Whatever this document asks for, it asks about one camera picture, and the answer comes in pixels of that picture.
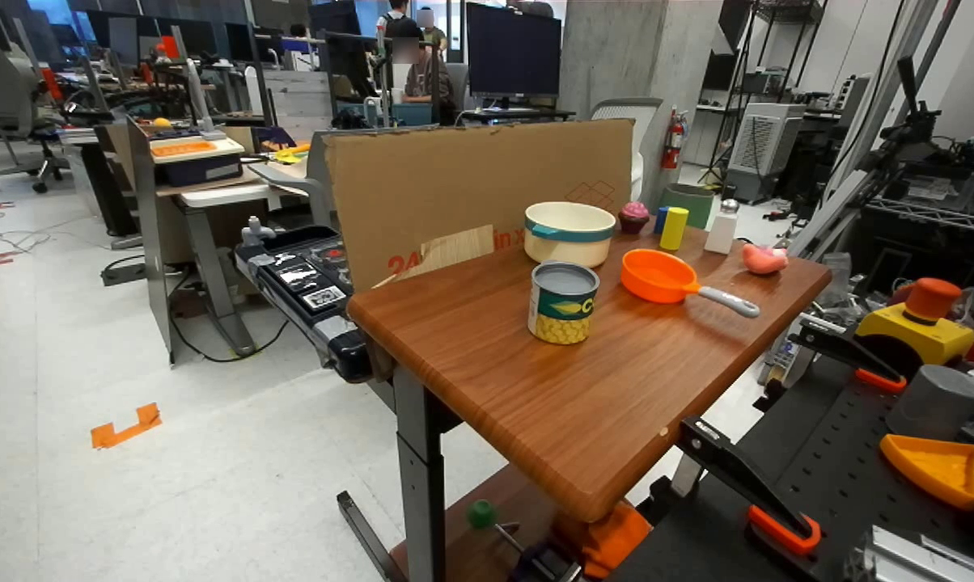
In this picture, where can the grey office chair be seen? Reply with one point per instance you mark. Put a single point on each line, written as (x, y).
(1, 85)

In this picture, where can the orange wedge tray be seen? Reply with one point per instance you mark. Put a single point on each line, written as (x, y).
(940, 469)

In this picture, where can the yellow emergency stop box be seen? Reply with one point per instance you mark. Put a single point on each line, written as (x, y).
(916, 329)

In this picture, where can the white pot teal rim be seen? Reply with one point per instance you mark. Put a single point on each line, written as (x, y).
(568, 246)

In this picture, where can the black monitor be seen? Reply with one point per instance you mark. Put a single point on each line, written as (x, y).
(514, 54)

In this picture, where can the person in dark top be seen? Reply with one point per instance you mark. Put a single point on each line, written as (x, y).
(403, 30)

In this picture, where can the grey office desk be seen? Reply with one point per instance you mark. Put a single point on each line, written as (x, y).
(212, 200)

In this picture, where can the grey table frame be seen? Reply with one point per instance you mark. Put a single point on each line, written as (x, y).
(419, 474)

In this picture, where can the yellow cylinder block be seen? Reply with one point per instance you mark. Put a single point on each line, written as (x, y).
(674, 231)

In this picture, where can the printer with orange top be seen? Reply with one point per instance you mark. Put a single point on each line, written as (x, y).
(197, 157)

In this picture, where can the yellow corn can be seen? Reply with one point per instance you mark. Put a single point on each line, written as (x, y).
(561, 312)

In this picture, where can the red fire extinguisher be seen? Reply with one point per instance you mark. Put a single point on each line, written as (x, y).
(674, 141)

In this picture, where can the white bottle silver cap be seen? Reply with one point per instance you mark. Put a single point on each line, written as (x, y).
(720, 231)

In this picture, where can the green knob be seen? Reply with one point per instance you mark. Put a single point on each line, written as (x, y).
(484, 515)

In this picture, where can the orange printed bracket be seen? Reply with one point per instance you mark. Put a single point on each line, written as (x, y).
(615, 538)

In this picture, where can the small grey cylinder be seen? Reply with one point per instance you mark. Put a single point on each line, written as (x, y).
(936, 402)

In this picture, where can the black perforated workbench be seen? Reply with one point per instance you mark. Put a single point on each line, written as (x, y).
(829, 455)

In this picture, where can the silver aluminium extrusion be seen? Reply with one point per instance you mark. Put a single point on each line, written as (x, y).
(916, 554)

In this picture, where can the pink cupcake toy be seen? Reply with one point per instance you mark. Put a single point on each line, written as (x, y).
(634, 215)

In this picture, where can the black equipment rail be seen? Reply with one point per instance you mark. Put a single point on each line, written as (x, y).
(310, 287)

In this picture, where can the blue cube block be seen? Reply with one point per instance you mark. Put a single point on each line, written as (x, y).
(659, 218)

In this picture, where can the white crate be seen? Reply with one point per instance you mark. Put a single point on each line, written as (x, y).
(770, 141)

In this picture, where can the person with short hair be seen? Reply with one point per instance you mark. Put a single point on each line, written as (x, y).
(432, 36)

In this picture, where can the brown cardboard sheet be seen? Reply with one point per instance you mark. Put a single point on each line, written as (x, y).
(456, 181)

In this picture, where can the black tripod equipment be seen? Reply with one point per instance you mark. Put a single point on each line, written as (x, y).
(916, 162)

